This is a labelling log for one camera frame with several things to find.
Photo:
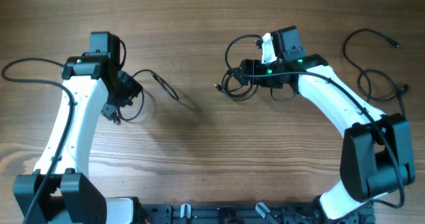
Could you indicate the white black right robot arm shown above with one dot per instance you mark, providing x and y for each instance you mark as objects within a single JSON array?
[{"x": 376, "y": 157}]

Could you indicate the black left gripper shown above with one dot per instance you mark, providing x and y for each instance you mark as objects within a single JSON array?
[{"x": 117, "y": 105}]

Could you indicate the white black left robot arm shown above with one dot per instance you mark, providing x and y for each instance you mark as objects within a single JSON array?
[{"x": 58, "y": 190}]

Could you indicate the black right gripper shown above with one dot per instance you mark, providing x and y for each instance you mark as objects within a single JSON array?
[{"x": 244, "y": 72}]

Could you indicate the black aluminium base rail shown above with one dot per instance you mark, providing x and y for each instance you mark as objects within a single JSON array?
[{"x": 288, "y": 213}]

